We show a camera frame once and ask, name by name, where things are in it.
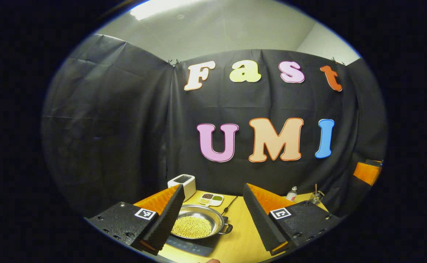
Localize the black power cable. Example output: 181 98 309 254
222 196 238 216

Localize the pile of soybeans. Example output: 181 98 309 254
171 216 212 239

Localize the small glass jar with stick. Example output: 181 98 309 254
309 184 325 205

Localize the black induction cooktop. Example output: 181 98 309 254
165 216 229 257

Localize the black backdrop cloth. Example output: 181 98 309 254
41 34 388 220

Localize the steel pot with black handles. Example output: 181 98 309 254
170 205 233 240

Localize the white toaster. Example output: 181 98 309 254
167 174 196 202

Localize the white divided dish with beans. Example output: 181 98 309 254
199 193 224 207

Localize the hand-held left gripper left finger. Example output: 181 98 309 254
89 184 185 255

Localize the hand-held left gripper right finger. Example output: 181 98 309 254
243 183 342 256

